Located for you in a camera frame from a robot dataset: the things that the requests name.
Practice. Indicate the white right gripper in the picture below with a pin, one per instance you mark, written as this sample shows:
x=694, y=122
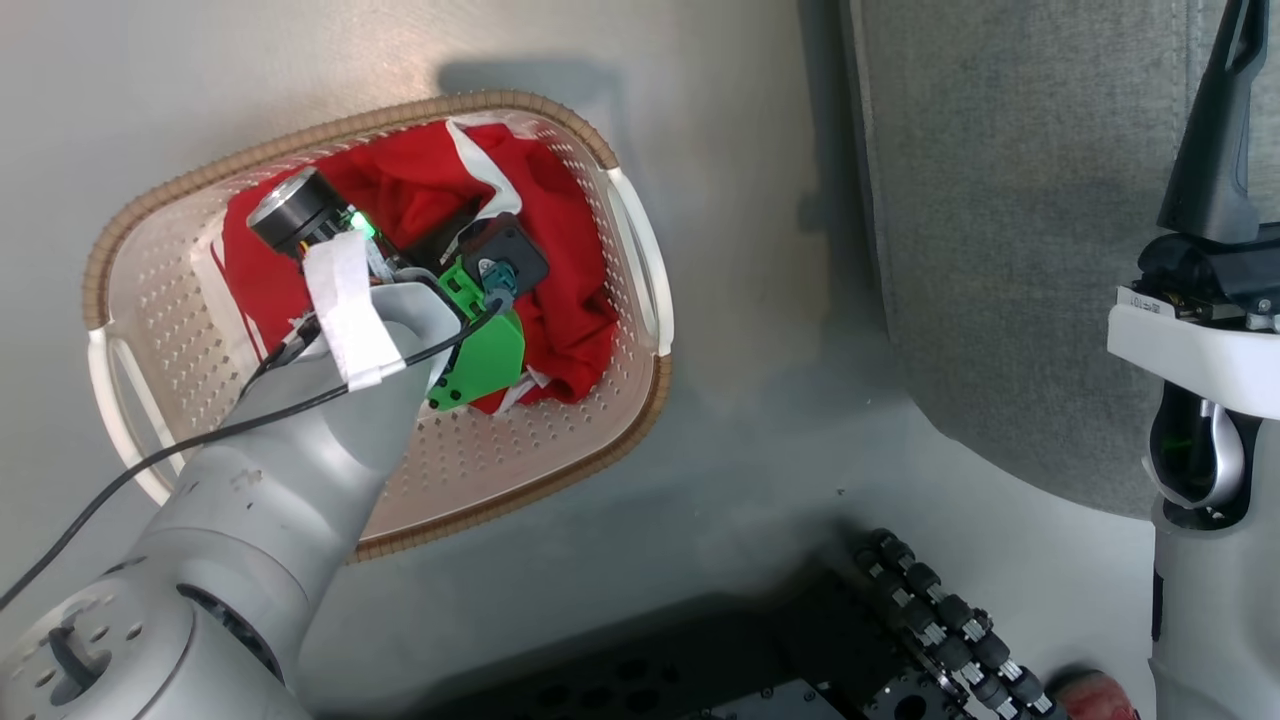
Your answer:
x=1200, y=355

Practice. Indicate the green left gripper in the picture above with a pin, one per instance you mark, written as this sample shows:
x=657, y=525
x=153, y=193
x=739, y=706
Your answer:
x=490, y=350

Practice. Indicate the red and white garment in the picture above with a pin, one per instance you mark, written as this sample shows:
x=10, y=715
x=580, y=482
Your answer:
x=560, y=260

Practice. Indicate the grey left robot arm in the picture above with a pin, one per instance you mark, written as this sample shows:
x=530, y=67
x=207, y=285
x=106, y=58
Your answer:
x=260, y=500

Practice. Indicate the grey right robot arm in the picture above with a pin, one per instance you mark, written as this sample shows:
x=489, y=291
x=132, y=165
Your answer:
x=1215, y=610

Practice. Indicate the cream perforated laundry basket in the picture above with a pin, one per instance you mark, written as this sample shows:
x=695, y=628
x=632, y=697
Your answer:
x=470, y=460

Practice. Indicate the grey fabric sofa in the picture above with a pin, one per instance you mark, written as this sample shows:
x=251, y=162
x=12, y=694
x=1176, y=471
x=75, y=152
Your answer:
x=1010, y=250

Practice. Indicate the red round object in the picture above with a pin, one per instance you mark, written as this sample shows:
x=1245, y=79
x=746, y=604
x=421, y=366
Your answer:
x=1095, y=697

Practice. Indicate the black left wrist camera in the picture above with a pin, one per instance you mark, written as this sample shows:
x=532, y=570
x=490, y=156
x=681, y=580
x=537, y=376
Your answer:
x=510, y=250

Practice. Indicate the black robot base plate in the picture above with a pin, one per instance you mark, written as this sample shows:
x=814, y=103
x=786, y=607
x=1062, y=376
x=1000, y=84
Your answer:
x=700, y=670

